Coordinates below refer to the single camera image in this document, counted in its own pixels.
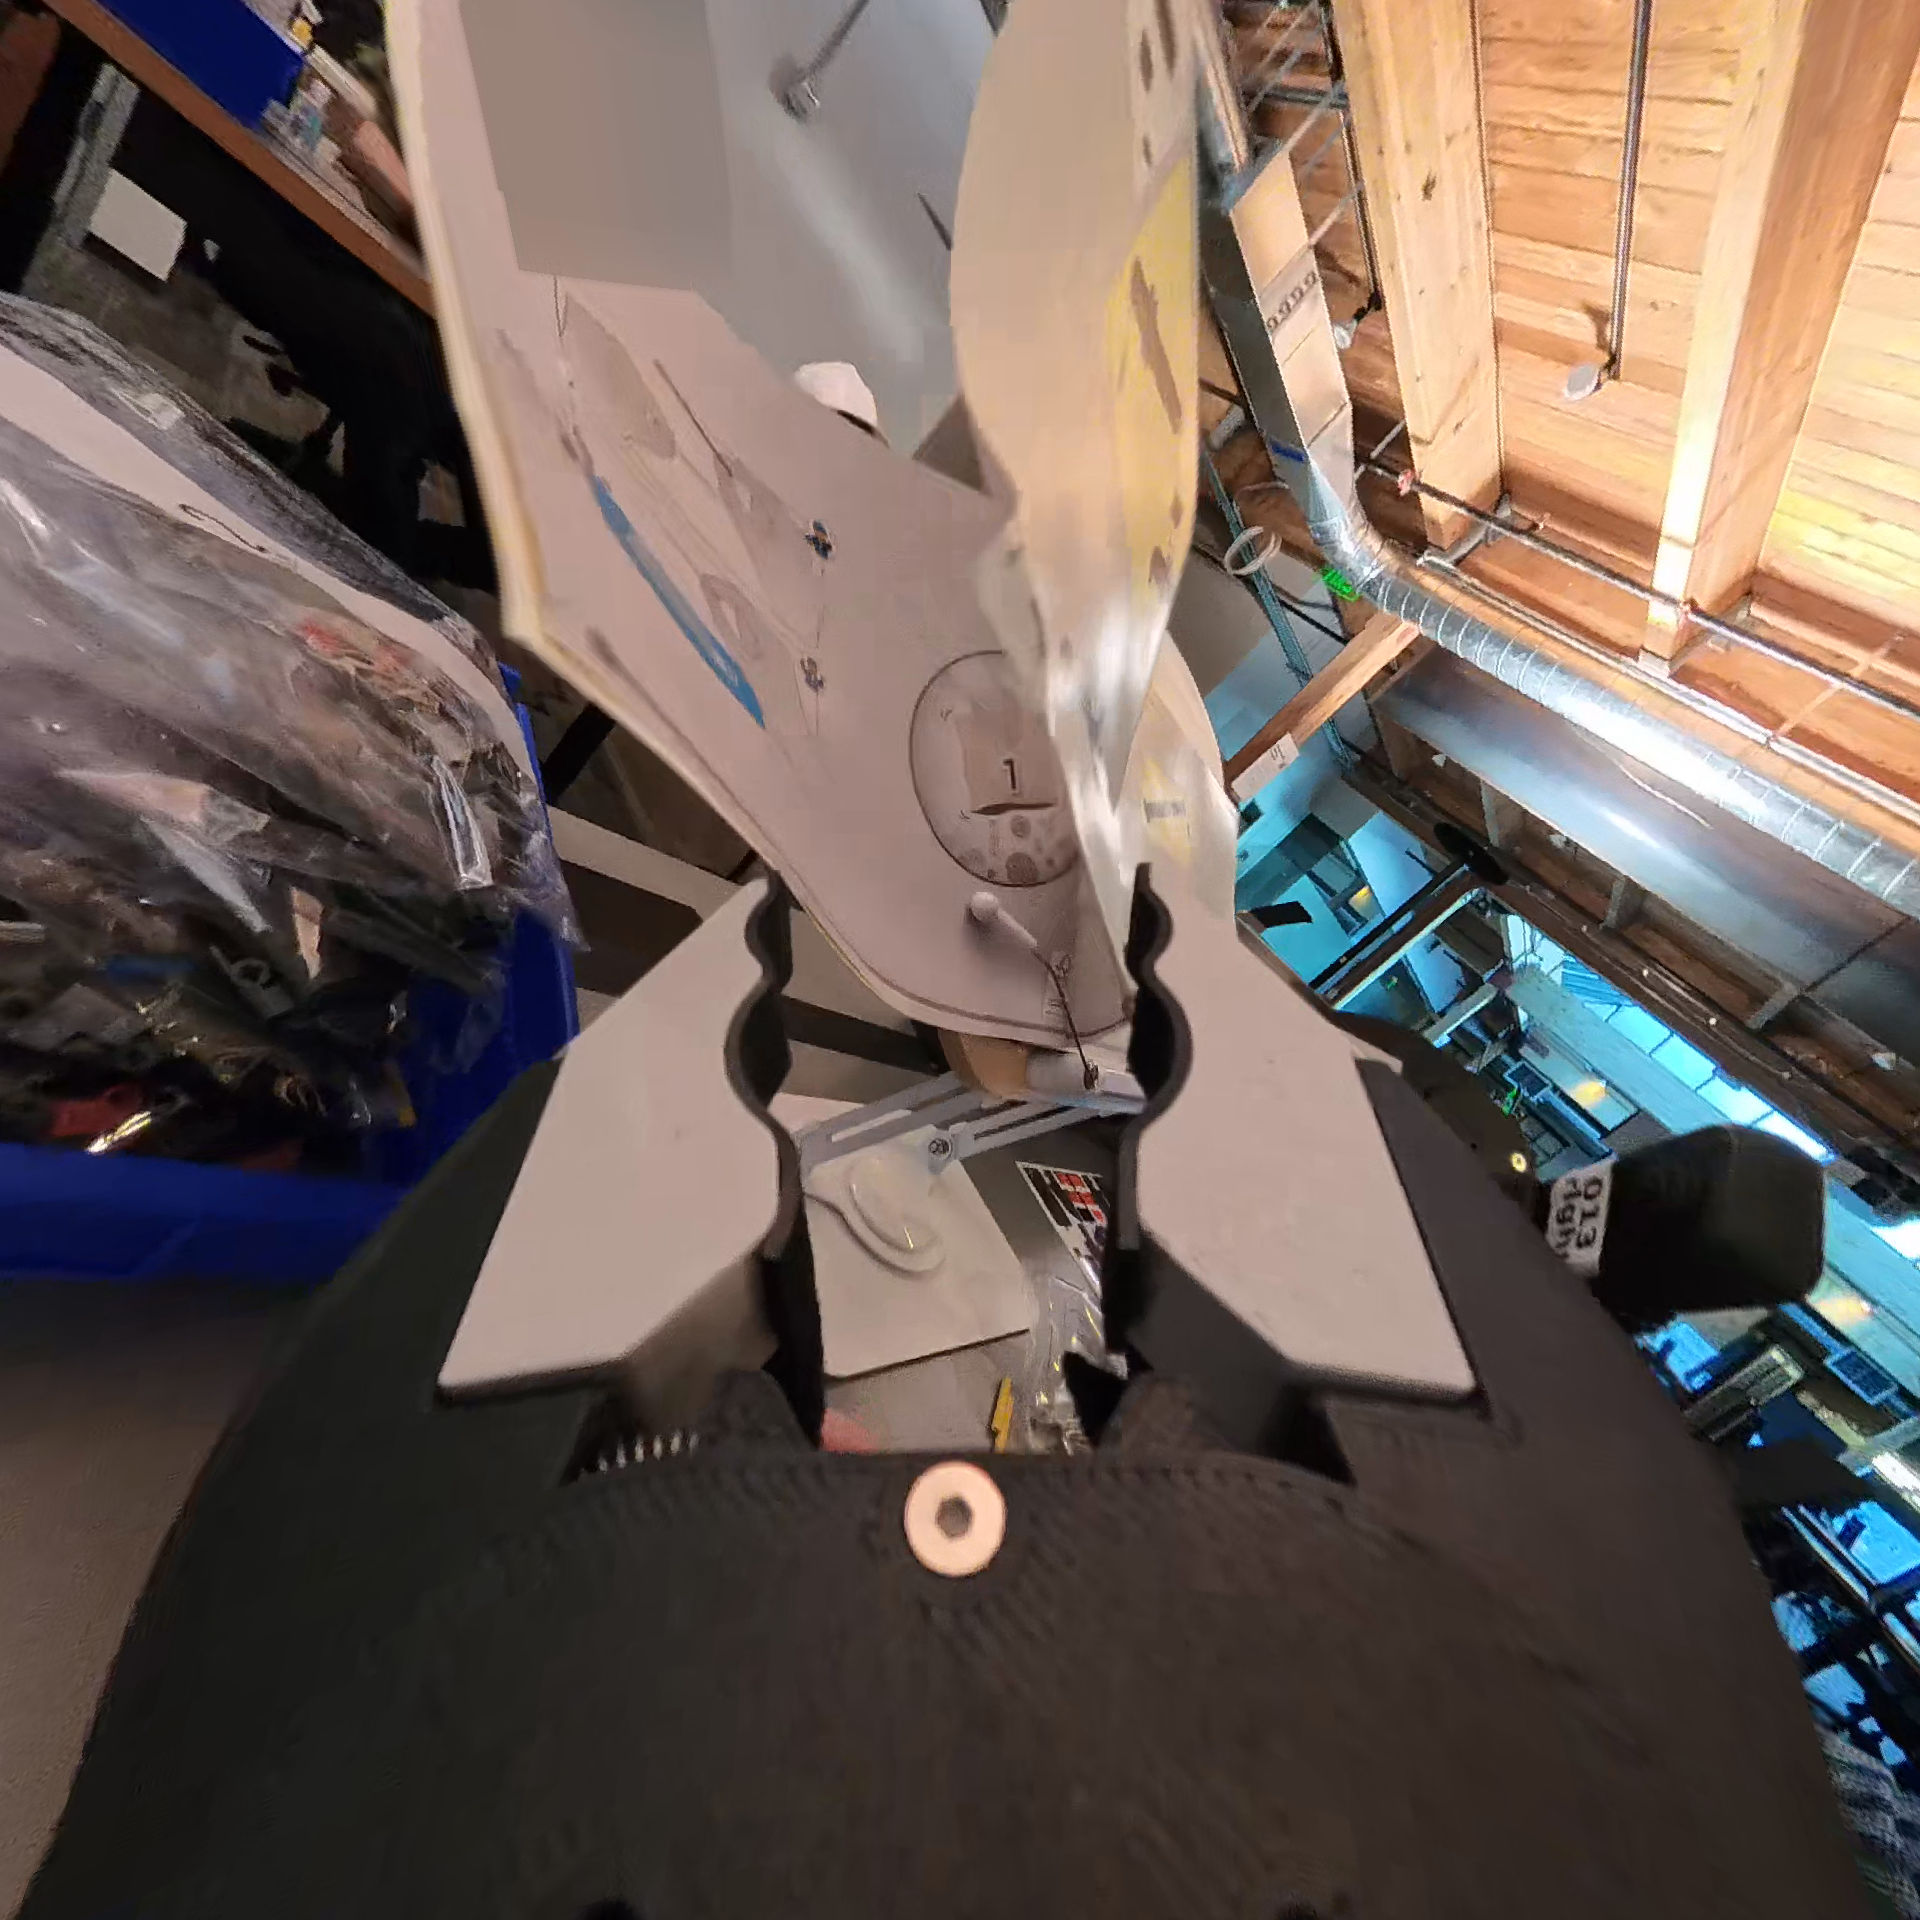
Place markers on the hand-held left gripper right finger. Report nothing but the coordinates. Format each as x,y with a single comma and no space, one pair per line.
1289,1200

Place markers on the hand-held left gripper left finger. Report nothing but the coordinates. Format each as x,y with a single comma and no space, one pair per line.
630,1200

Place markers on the lego instruction booklet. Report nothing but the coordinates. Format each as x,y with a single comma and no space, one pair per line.
721,452

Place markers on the lego sticker sheet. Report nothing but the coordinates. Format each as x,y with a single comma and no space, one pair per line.
1067,1200

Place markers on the numbered clear lego parts bag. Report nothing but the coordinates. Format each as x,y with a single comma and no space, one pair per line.
225,827

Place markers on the wooden book stand white base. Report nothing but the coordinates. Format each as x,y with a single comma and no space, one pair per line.
902,1245

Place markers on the blue storage bin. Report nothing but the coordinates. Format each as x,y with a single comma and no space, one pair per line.
182,1214

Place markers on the wooden desk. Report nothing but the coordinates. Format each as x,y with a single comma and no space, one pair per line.
299,196

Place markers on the small blue bin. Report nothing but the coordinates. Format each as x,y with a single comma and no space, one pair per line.
211,54

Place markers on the silver ventilation duct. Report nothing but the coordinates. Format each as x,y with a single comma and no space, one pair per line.
1575,676

